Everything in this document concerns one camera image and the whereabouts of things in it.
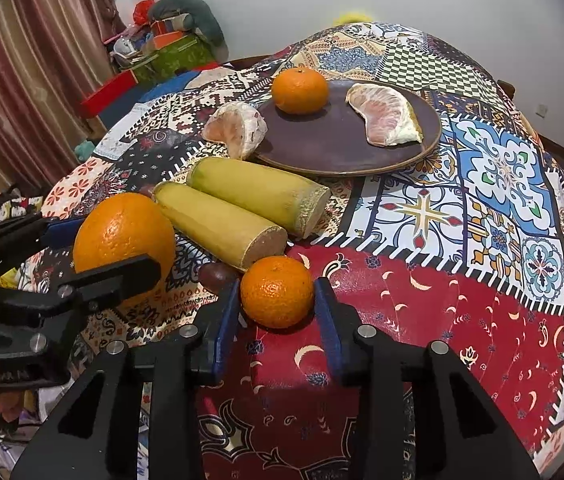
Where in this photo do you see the red plastic bag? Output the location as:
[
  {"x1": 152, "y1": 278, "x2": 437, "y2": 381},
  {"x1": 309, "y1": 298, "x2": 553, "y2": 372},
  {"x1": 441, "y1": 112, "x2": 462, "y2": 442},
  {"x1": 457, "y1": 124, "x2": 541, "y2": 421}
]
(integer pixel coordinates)
[{"x1": 134, "y1": 0, "x2": 157, "y2": 26}]

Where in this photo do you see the dark red jujube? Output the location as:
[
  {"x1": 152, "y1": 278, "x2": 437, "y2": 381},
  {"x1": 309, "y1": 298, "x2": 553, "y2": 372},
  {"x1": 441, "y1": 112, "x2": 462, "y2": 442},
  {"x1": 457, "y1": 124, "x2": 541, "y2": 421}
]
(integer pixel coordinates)
[{"x1": 198, "y1": 263, "x2": 239, "y2": 295}]

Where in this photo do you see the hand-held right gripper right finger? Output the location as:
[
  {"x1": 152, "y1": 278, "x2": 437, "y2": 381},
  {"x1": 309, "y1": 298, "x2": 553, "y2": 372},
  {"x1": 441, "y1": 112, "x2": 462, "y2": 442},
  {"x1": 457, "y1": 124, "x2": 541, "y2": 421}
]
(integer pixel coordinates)
[{"x1": 313, "y1": 276, "x2": 543, "y2": 480}]

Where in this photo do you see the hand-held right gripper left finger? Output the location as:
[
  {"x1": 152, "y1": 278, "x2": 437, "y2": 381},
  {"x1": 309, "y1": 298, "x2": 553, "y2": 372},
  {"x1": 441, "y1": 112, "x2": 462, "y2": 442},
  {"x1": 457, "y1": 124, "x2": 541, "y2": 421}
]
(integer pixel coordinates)
[{"x1": 10, "y1": 276, "x2": 241, "y2": 480}]

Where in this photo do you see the red box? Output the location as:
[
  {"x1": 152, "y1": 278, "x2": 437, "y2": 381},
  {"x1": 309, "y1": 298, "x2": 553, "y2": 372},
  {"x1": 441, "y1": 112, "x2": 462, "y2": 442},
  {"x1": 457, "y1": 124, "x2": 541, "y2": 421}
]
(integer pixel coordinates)
[{"x1": 80, "y1": 70, "x2": 137, "y2": 118}]

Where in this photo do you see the orange box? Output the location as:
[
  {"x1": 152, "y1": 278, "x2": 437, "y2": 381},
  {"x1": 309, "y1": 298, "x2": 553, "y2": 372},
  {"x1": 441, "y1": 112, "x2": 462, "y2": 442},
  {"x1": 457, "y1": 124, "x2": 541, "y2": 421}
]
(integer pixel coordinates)
[{"x1": 142, "y1": 30, "x2": 187, "y2": 53}]

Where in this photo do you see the peeled pomelo chunk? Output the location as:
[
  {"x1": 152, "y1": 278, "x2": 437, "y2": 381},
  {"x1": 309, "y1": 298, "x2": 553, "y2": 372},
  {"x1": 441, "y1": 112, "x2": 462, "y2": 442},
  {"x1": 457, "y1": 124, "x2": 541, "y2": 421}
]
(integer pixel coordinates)
[{"x1": 202, "y1": 101, "x2": 269, "y2": 161}]

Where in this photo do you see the blue cloth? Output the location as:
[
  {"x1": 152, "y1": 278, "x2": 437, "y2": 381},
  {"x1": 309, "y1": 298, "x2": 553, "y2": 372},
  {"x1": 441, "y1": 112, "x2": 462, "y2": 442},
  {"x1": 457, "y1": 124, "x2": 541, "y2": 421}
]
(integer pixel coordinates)
[{"x1": 136, "y1": 71, "x2": 203, "y2": 103}]

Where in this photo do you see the pile of clothes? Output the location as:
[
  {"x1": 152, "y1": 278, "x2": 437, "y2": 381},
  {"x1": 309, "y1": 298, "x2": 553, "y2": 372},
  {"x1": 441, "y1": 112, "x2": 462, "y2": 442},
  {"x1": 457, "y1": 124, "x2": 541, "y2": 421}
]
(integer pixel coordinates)
[{"x1": 0, "y1": 185, "x2": 47, "y2": 241}]

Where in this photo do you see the brown round plate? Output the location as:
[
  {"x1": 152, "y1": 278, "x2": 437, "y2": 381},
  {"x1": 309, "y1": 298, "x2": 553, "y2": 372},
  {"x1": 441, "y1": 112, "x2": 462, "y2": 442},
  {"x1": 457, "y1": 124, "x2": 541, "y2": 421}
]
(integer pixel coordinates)
[{"x1": 253, "y1": 79, "x2": 444, "y2": 177}]

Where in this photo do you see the large orange with sticker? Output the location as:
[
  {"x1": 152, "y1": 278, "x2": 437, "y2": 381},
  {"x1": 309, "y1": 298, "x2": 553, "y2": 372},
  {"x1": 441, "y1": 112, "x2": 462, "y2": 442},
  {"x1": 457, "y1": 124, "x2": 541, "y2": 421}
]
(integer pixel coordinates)
[{"x1": 72, "y1": 192, "x2": 177, "y2": 306}]

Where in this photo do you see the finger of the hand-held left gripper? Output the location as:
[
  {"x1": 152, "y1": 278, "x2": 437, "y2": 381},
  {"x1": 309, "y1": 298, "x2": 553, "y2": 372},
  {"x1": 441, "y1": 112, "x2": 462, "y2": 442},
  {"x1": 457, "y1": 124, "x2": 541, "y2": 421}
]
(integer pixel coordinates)
[
  {"x1": 0, "y1": 212, "x2": 85, "y2": 287},
  {"x1": 0, "y1": 254, "x2": 163, "y2": 357}
]

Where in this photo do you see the yellow fluffy object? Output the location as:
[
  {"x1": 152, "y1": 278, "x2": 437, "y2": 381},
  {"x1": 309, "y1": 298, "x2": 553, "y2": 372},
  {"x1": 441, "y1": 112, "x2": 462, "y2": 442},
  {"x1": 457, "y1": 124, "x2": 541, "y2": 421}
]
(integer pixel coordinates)
[{"x1": 334, "y1": 9, "x2": 373, "y2": 25}]

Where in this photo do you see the patchwork printed tablecloth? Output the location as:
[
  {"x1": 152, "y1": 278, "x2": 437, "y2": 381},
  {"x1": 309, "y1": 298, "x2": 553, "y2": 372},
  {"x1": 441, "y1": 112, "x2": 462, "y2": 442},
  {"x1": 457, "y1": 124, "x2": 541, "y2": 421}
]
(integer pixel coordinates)
[{"x1": 12, "y1": 21, "x2": 564, "y2": 480}]

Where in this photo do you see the small mandarin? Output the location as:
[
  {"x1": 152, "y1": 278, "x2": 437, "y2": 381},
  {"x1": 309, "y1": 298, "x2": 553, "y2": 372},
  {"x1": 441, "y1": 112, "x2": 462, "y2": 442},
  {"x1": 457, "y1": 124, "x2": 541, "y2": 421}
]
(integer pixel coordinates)
[{"x1": 240, "y1": 255, "x2": 315, "y2": 330}]

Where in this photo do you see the medium mandarin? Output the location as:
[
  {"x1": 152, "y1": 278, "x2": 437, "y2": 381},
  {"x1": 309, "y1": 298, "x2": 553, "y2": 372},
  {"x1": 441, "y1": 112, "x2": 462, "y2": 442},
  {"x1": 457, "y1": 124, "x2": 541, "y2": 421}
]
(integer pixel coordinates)
[{"x1": 271, "y1": 66, "x2": 330, "y2": 115}]

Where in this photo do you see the bread roll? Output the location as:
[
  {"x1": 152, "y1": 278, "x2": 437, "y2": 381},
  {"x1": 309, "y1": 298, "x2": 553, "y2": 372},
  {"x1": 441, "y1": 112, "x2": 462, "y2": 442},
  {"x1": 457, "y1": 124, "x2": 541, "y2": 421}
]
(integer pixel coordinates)
[{"x1": 345, "y1": 82, "x2": 424, "y2": 147}]

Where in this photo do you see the striped brown curtain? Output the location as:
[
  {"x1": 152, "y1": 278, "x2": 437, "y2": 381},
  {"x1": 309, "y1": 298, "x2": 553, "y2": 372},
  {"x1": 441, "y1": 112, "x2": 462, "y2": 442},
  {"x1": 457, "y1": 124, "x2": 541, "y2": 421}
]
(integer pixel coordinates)
[{"x1": 0, "y1": 0, "x2": 127, "y2": 196}]

